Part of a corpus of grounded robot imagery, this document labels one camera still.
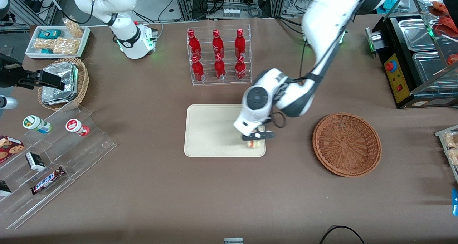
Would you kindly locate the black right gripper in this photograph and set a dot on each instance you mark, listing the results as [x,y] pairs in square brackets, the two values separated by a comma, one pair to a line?
[10,77]

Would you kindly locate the triangular sandwich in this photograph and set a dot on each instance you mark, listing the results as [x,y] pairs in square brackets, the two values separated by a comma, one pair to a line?
[253,144]

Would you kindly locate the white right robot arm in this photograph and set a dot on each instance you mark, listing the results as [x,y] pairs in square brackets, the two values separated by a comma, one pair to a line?
[125,36]

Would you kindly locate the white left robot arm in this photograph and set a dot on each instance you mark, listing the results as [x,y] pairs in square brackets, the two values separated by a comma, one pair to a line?
[322,25]

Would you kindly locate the white rectangular snack tray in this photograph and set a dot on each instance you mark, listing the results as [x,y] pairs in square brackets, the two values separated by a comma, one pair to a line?
[32,52]

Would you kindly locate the tan wicker basket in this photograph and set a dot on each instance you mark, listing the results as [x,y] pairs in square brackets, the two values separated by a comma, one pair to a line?
[83,79]

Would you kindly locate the cream plastic tray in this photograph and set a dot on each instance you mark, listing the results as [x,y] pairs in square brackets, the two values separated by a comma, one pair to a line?
[211,129]

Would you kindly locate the brown round wicker basket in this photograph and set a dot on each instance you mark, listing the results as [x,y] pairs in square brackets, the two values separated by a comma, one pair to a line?
[347,144]

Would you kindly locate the white tray with snack bags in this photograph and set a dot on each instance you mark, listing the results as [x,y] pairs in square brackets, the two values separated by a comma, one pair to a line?
[443,133]

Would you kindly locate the foil wrapped package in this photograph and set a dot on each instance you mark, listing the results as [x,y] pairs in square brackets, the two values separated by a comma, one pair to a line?
[62,72]
[59,98]

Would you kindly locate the small teal snack packet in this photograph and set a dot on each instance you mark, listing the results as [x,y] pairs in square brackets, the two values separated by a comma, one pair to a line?
[47,51]

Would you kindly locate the clear bag of puffed snacks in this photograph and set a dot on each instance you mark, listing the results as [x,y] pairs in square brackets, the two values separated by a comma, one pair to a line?
[43,43]
[74,28]
[67,46]

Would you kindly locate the green lid yogurt bottle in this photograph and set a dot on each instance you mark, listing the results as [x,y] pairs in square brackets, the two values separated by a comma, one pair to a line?
[35,123]

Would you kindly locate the teal snack box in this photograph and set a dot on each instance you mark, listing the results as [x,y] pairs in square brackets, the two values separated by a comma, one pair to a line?
[49,33]

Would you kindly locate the red lid yogurt bottle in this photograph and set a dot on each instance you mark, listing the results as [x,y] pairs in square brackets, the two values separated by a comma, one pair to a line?
[76,126]

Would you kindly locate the clear acrylic bottle rack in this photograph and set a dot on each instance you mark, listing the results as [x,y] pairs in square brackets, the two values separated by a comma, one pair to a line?
[229,82]

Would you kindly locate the red cola bottle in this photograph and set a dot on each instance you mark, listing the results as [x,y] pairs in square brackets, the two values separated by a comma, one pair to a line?
[194,44]
[240,44]
[217,45]
[240,70]
[197,71]
[219,69]

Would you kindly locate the red cookie box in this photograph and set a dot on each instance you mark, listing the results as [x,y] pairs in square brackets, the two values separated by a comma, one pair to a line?
[10,148]

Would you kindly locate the small black white box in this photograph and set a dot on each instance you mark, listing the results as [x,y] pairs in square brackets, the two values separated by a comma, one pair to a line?
[34,161]

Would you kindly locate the clear acrylic step display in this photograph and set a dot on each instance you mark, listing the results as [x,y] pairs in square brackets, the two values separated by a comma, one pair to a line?
[82,154]

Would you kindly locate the snickers chocolate bar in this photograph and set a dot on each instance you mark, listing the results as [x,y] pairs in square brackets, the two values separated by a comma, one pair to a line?
[47,180]

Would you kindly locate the grey metal object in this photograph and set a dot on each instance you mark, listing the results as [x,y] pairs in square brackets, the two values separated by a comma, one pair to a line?
[233,241]

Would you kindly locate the black snack box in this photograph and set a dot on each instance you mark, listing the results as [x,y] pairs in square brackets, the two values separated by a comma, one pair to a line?
[4,189]

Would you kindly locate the white power strip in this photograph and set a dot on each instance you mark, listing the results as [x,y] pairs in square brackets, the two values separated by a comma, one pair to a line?
[231,13]

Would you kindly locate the black food warmer machine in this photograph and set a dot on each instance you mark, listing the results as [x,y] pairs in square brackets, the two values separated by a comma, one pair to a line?
[397,79]

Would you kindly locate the steel warmer pan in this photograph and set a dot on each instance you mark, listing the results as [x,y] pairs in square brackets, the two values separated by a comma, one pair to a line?
[415,34]
[429,70]

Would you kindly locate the clear bag of fried snacks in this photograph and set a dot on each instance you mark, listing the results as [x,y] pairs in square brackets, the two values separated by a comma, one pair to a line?
[451,140]
[453,156]

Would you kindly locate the blue plastic object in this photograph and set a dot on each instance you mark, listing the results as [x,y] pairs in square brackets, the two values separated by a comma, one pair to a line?
[455,203]

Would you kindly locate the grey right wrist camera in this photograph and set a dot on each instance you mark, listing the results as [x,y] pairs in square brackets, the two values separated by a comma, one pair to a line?
[8,102]

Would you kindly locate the aluminium frame rack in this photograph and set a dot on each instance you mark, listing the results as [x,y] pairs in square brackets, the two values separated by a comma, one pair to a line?
[186,2]

